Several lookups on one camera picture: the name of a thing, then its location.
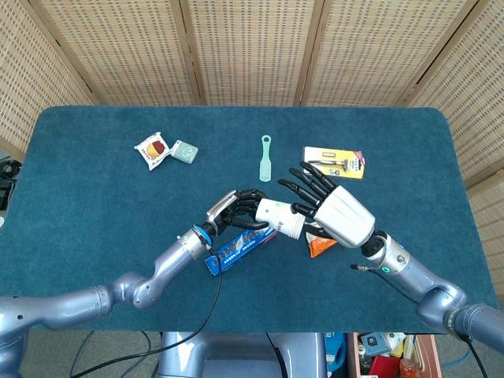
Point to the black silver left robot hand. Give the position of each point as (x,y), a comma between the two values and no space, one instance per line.
(224,210)

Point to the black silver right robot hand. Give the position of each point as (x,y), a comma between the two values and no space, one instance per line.
(346,216)

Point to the white floral paper cup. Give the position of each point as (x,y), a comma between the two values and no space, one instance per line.
(271,212)

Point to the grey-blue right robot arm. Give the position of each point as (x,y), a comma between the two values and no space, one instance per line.
(433,289)

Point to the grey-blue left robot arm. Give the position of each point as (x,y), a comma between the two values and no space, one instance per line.
(59,307)

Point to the orange white snack packet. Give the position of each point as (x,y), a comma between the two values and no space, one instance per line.
(321,246)

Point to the blue toothpaste box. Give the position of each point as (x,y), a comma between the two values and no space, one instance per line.
(236,252)

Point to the razor in yellow blister pack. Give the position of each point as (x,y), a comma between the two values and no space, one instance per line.
(350,165)

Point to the mint green plastic scraper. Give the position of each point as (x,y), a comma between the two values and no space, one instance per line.
(265,165)

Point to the small pale green box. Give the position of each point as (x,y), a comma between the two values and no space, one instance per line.
(184,151)

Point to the white red yellow snack packet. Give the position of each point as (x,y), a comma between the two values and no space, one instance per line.
(153,149)

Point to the blue carpet table mat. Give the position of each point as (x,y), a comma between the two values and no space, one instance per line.
(98,220)

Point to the blue plastic package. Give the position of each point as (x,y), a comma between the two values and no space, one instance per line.
(334,350)

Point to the pink storage box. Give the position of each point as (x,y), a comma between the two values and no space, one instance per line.
(354,358)

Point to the grey-blue robot torso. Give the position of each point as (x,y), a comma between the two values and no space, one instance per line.
(236,354)

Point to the red flat item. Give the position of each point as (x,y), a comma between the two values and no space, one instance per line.
(384,368)

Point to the woven rattan screen panel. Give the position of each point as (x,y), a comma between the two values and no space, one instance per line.
(252,51)
(472,98)
(374,51)
(23,78)
(118,51)

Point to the black equipment on floor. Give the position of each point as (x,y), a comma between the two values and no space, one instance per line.
(7,181)

